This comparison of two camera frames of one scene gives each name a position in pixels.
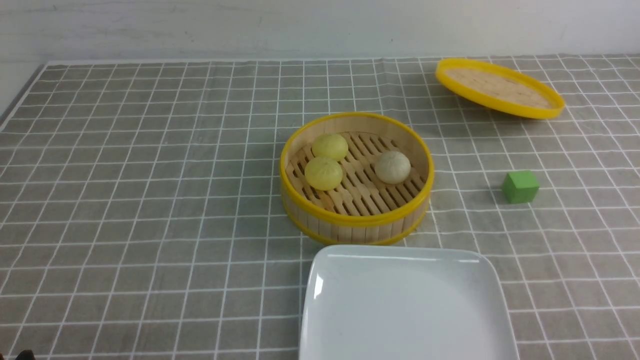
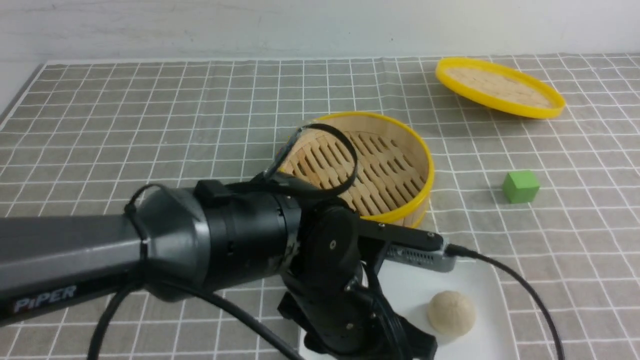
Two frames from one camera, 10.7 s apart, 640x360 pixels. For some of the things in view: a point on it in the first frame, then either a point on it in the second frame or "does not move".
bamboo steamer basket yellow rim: x=356 y=178 does not move
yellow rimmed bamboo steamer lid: x=499 y=88 does not move
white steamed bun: x=393 y=167 -> x=452 y=313
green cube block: x=520 y=187 does not move
